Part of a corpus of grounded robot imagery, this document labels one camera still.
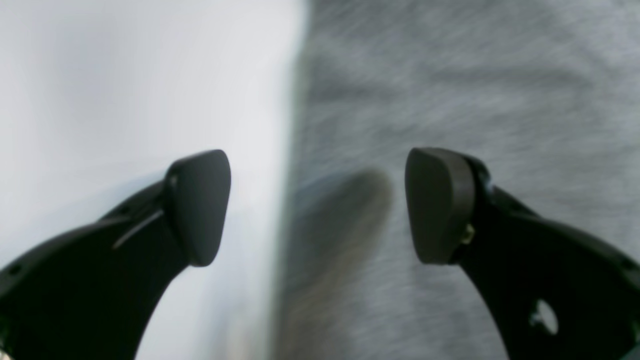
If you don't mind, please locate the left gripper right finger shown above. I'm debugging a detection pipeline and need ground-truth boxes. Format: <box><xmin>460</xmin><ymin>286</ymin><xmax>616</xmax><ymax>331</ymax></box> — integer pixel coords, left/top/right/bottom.
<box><xmin>405</xmin><ymin>147</ymin><xmax>640</xmax><ymax>360</ymax></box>

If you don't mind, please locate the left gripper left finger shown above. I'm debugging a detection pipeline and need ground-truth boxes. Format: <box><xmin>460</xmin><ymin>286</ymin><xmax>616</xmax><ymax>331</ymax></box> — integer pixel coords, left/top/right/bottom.
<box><xmin>0</xmin><ymin>149</ymin><xmax>232</xmax><ymax>360</ymax></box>

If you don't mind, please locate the dark grey T-shirt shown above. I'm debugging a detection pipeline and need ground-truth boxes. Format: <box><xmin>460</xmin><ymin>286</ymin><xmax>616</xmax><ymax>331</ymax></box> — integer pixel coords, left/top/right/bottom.
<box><xmin>270</xmin><ymin>0</ymin><xmax>639</xmax><ymax>360</ymax></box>

